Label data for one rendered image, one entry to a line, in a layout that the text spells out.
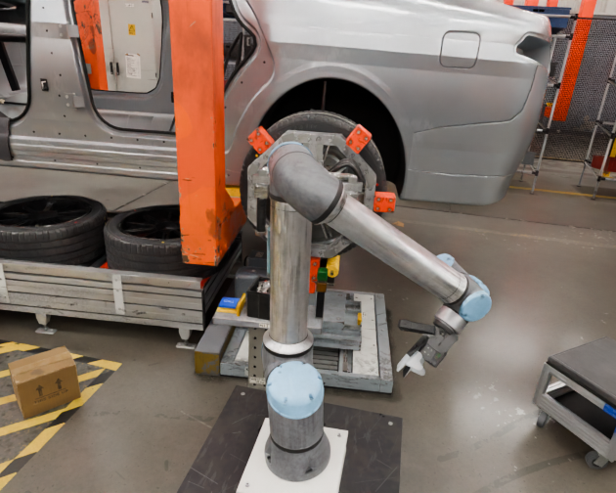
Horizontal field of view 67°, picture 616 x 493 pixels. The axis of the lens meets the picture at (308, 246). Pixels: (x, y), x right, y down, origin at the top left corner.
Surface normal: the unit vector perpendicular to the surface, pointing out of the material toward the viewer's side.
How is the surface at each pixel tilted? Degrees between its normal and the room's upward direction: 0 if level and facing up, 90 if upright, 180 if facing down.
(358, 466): 0
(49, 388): 90
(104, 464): 0
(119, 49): 90
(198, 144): 90
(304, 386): 8
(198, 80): 90
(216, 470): 0
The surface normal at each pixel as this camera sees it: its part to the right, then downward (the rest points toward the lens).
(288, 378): 0.00, -0.86
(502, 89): -0.08, 0.39
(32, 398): 0.65, 0.33
